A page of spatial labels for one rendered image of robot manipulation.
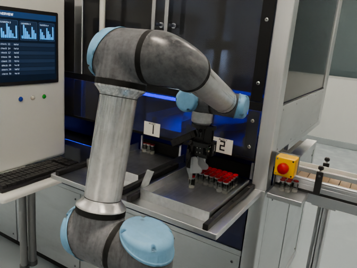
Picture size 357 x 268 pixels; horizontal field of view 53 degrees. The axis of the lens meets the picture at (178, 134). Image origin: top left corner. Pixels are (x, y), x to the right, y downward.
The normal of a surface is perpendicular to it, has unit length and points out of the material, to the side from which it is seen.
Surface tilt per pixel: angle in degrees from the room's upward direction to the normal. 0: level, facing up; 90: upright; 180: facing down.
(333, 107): 90
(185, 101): 90
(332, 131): 90
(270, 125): 90
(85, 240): 72
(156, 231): 7
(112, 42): 63
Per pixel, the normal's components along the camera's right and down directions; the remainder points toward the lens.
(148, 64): -0.26, 0.40
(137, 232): 0.19, -0.93
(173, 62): 0.31, 0.25
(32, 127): 0.85, 0.20
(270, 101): -0.52, 0.18
